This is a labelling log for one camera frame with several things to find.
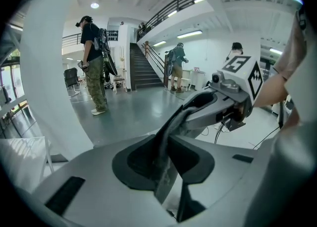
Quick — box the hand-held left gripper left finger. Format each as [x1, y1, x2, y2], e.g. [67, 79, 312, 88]
[32, 133, 178, 227]

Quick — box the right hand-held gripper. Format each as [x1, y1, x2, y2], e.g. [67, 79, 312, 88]
[182, 56, 264, 132]

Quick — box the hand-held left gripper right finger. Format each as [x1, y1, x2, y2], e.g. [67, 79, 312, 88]
[169, 134, 260, 223]

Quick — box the person's right forearm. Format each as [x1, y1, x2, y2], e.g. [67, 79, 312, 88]
[254, 71, 293, 109]

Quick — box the white desk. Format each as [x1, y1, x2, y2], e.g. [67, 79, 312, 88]
[182, 69, 207, 92]

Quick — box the dark staircase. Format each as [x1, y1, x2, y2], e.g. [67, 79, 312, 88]
[130, 42, 166, 92]

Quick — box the black office chair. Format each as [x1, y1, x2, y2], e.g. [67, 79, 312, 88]
[63, 67, 80, 96]

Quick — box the person's brown printed shirt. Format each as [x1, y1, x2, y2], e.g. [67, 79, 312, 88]
[272, 10, 310, 80]

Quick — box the black mezzanine railing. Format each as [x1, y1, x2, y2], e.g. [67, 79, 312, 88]
[137, 0, 202, 36]

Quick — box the white square pillar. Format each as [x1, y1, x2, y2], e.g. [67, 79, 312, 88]
[19, 0, 96, 162]

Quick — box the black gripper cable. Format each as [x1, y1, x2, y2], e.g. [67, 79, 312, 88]
[214, 119, 232, 145]

